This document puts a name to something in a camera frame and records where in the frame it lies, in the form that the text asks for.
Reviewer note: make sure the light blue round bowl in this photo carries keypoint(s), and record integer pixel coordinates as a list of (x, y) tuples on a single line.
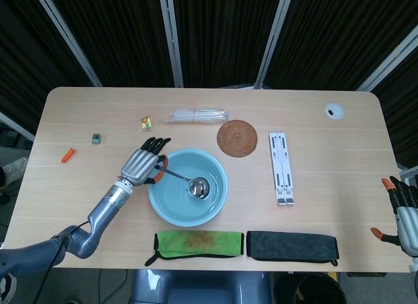
[(183, 209)]

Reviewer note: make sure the dark ribbed partition panel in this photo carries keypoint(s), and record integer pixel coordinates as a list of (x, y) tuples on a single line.
[(222, 32), (333, 29), (26, 55), (405, 114), (114, 32)]

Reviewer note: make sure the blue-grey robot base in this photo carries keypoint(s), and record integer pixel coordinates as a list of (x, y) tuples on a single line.
[(196, 287)]

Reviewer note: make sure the clear plastic straw packet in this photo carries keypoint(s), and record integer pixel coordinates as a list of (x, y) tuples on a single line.
[(196, 117)]

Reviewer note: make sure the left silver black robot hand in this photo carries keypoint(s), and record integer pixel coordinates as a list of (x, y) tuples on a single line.
[(138, 166)]

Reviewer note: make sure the loose orange fingertip cap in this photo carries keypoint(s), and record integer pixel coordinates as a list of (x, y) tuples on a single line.
[(68, 155)]

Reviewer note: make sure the brown woven round coaster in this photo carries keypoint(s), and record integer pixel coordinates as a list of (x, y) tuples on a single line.
[(237, 138)]

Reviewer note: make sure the dark grey folded cloth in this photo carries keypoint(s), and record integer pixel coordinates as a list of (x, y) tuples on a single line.
[(290, 246)]

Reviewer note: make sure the grey metal partition post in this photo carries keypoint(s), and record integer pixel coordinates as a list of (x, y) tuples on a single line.
[(274, 39), (171, 39), (388, 68), (16, 126), (412, 171), (68, 39)]

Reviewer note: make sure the small grey green box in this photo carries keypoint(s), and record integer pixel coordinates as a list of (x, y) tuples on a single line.
[(96, 139)]

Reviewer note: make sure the green folded microfiber cloth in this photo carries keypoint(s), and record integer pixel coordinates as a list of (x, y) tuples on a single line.
[(170, 242)]

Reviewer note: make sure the white folding laptop stand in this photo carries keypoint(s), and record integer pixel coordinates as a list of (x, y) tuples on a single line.
[(274, 160)]

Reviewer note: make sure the beige sneaker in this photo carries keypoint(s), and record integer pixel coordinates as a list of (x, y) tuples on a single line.
[(14, 170)]

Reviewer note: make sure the black trash bin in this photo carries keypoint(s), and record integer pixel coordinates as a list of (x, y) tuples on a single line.
[(320, 291)]

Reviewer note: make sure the white black sneaker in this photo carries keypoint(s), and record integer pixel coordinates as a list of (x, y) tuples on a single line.
[(8, 287)]

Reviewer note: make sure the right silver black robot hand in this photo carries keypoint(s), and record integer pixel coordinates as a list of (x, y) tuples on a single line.
[(408, 225)]

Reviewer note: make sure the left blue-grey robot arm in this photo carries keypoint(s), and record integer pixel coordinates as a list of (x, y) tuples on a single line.
[(104, 212)]

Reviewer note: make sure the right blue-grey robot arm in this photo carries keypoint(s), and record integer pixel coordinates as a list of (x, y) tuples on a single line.
[(415, 264)]

